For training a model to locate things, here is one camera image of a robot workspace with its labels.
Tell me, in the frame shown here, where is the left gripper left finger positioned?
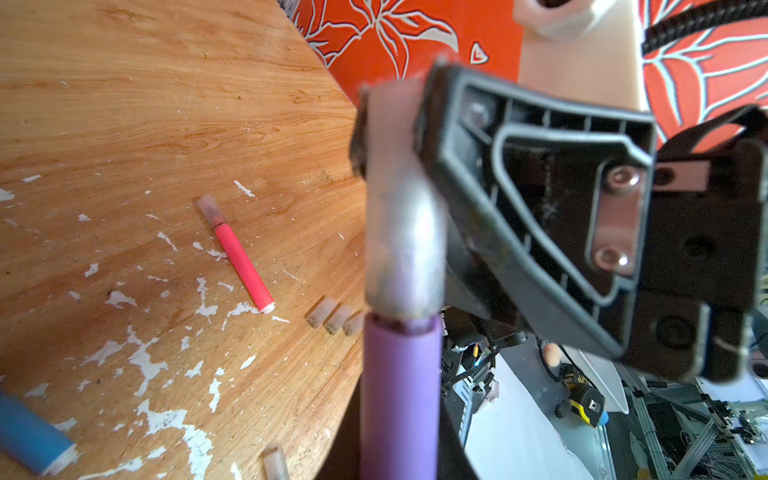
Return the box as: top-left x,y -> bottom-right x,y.
315,378 -> 362,480

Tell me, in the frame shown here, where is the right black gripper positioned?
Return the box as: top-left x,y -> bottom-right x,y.
417,63 -> 767,383

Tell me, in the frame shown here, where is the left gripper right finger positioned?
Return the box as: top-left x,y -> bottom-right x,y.
437,407 -> 478,480

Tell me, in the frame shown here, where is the purple marker pen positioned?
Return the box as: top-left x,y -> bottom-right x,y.
360,312 -> 442,479

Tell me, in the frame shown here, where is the pink marker pen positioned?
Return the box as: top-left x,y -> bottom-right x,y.
197,194 -> 276,314

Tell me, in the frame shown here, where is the blue marker pen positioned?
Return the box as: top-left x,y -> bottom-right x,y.
1,392 -> 79,476

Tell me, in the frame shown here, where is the yellow tape measure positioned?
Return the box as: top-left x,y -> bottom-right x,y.
555,383 -> 605,428

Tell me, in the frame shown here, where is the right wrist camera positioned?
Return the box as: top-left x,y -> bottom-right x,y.
513,0 -> 649,112

